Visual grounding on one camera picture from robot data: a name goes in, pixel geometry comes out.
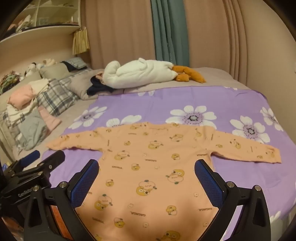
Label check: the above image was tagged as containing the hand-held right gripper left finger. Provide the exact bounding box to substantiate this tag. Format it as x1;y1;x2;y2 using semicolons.
24;159;100;241

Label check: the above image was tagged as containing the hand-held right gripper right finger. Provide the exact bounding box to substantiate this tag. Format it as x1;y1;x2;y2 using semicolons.
194;159;271;241

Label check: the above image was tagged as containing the multicoloured knitted cloth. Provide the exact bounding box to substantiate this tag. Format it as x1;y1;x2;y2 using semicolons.
0;71;21;94

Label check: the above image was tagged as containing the striped pillow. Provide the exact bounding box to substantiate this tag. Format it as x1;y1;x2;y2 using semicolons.
60;57;88;70

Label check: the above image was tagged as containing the purple floral blanket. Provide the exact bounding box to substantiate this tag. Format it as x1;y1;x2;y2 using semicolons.
41;86;292;234

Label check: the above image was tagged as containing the yellow tassel fringe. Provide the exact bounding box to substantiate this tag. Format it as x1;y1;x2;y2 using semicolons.
72;27;90;56

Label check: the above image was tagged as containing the navy dark cloth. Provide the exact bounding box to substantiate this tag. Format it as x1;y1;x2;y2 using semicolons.
87;76;116;96

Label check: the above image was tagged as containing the olive grey pillow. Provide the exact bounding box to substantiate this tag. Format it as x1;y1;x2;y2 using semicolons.
39;62;71;79

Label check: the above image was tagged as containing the white plush goose toy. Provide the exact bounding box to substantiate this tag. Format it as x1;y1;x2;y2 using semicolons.
102;58;206;90

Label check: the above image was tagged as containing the cream cloth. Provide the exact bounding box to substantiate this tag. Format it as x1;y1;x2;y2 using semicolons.
30;79;50;93

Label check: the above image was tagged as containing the white wall shelf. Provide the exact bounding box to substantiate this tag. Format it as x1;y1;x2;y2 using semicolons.
0;0;82;43

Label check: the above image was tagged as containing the black white plush toy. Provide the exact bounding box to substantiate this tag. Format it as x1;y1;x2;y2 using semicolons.
24;61;38;77

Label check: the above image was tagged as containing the pink flat cloth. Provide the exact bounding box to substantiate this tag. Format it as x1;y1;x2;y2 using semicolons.
38;107;62;130

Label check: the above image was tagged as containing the beige curtain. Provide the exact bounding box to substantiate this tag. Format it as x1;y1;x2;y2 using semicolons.
80;0;296;98

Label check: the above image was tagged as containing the cream plush toy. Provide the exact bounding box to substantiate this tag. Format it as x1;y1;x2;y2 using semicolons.
37;58;57;69

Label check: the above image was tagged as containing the beige bed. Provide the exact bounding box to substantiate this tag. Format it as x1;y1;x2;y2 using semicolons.
0;66;252;167

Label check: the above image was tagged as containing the beige pillow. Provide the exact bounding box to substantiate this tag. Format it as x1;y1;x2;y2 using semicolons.
67;70;104;100

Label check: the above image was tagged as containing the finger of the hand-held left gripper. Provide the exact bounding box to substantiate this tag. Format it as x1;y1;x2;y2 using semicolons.
6;150;41;173
13;150;66;186

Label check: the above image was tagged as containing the white checked sheet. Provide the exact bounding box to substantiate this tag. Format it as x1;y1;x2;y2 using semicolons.
2;103;35;137

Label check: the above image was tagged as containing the orange printed baby shirt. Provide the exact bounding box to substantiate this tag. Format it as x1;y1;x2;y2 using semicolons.
47;122;282;241

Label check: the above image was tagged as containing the grey plaid quilt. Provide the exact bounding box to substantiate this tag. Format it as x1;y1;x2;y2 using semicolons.
36;77;80;116

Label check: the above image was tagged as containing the heap of mixed cloths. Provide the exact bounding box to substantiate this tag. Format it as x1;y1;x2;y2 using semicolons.
8;14;35;33

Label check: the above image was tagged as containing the pink folded cloth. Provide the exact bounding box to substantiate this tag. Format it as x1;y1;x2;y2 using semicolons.
7;84;38;110

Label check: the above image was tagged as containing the teal curtain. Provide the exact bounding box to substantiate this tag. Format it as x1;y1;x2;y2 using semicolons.
150;0;190;67

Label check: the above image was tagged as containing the grey cloth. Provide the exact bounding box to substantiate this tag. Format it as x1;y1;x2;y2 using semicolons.
16;109;49;151

